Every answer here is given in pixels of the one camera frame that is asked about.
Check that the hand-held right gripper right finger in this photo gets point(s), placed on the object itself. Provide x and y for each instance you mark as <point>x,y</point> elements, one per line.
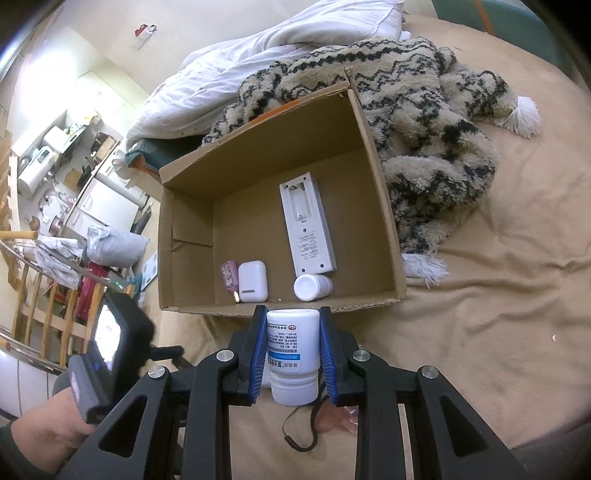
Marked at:
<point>328,355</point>

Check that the small white pill bottle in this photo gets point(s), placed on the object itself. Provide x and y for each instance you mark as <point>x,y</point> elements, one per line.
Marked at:
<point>307,287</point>

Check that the white water heater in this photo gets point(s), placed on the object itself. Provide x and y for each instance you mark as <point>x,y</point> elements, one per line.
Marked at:
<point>37,173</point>

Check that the white kitchen cabinet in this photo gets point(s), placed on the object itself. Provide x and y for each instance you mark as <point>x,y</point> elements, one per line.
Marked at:
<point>106,203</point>

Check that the brown cardboard box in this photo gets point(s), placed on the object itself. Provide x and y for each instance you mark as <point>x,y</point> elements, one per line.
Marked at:
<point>258,221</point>

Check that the pink perfume bottle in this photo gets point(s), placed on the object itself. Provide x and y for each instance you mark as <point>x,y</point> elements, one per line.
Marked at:
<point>229,276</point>

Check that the white earbuds case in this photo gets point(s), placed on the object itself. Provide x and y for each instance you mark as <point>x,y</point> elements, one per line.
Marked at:
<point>252,281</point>

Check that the grey plastic bag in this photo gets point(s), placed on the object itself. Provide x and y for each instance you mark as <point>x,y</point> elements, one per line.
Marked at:
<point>120,247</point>

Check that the beige black patterned fluffy blanket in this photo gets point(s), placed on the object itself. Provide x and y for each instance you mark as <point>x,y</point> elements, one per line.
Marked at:
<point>425,152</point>

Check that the teal cushion with orange stripe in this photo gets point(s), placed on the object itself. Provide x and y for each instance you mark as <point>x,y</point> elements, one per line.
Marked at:
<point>531,23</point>
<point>138,154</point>

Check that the pink translucent plastic piece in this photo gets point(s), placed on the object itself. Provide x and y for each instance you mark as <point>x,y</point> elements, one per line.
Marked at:
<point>334,420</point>

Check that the white duvet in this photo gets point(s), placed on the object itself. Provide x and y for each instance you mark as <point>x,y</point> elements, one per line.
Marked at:
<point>207,83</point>

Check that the red white wall fixture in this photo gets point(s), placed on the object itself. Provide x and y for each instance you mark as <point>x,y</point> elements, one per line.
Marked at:
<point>144,33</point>

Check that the white remote control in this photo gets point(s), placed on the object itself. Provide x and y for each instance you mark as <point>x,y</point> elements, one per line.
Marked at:
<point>307,230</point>

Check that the beige bedsheet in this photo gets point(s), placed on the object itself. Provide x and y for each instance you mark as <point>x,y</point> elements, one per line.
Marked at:
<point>485,323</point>

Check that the white blue-label medicine bottle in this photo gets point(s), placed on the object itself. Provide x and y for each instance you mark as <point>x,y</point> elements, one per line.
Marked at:
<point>293,350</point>

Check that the red bag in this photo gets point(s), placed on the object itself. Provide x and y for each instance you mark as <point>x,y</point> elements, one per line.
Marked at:
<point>90,295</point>

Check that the white hanging cloth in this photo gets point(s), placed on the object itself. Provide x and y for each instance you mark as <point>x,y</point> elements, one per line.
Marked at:
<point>60,263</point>

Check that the white bathroom scale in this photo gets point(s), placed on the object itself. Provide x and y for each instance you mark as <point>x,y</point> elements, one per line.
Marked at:
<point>148,274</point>

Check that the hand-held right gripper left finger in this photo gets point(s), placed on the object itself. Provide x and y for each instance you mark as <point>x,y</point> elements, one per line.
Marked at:
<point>258,350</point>

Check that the person's left forearm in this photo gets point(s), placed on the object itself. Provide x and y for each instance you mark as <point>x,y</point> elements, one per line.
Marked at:
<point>18,457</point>

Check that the wooden chair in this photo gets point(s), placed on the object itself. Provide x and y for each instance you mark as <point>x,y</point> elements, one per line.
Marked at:
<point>18,235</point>

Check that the person's left hand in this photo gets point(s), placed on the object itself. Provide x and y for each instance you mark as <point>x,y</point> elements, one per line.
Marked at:
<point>51,429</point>

